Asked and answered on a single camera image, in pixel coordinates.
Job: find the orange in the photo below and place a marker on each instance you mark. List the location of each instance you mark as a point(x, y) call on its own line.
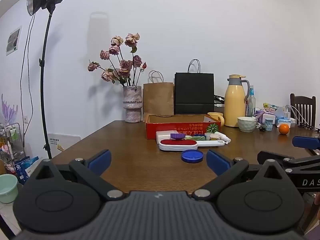
point(284, 129)

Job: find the green plastic basin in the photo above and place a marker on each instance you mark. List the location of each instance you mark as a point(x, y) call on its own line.
point(8, 188)

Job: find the glass bottle with blue cap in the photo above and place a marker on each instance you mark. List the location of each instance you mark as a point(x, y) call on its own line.
point(250, 105)

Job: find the purple wall sticker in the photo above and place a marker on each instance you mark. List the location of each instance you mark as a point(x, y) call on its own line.
point(9, 110)

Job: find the black device behind bag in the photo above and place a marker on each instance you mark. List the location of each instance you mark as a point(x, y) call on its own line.
point(218, 101)

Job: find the purple bag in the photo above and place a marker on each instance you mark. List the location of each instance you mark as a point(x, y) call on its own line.
point(260, 116)

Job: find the brown paper bag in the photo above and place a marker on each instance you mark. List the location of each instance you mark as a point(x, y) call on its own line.
point(158, 100)

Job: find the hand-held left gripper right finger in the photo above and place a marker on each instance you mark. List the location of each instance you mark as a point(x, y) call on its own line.
point(217, 162)

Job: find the black paper bag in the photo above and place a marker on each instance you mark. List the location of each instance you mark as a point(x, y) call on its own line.
point(194, 92)

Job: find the dark wooden chair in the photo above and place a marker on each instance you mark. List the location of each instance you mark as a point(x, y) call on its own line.
point(302, 110)

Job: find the blue ridged cap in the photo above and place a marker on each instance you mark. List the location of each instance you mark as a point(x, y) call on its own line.
point(199, 135)

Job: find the purple lid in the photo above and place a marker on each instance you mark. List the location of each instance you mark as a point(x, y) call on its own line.
point(178, 136)

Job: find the blue round lid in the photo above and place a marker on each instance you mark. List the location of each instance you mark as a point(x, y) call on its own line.
point(192, 156)

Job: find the white plastic bottle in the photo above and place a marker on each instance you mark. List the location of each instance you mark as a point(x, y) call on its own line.
point(223, 137)

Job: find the green plastic piece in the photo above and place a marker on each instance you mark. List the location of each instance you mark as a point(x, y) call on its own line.
point(198, 138)

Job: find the translucent plastic cup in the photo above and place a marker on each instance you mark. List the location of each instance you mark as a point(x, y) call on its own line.
point(212, 137)

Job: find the red cardboard box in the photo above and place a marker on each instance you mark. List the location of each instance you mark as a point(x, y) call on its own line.
point(175, 127)

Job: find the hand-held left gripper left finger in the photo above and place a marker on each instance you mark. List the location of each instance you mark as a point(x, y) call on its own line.
point(101, 160)

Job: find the blue tissue packet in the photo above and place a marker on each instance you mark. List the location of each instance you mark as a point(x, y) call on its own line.
point(283, 122)

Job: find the blue white package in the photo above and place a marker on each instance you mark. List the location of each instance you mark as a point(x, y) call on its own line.
point(25, 168)

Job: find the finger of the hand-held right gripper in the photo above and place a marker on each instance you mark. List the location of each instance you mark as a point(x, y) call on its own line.
point(306, 142)
point(265, 155)

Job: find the white dimpled bowl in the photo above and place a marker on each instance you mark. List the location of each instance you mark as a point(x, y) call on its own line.
point(247, 125)

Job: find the wall poster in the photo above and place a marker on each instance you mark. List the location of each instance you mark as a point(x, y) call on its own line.
point(13, 40)

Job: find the speckled ceramic vase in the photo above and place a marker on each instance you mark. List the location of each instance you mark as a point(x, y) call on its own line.
point(132, 105)

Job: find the yellow thermos jug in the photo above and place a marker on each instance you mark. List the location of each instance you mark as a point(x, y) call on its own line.
point(233, 105)

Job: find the white plastic box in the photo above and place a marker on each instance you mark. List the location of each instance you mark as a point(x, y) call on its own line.
point(163, 135)

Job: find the white wall heater panel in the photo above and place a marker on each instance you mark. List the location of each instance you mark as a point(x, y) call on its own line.
point(67, 142)

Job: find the small blue white cup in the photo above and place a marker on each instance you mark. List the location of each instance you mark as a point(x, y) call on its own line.
point(269, 125)

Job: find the yellow mug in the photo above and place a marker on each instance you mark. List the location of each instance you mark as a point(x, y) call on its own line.
point(216, 117)

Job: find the dried pink roses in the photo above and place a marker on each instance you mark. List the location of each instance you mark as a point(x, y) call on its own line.
point(125, 65)

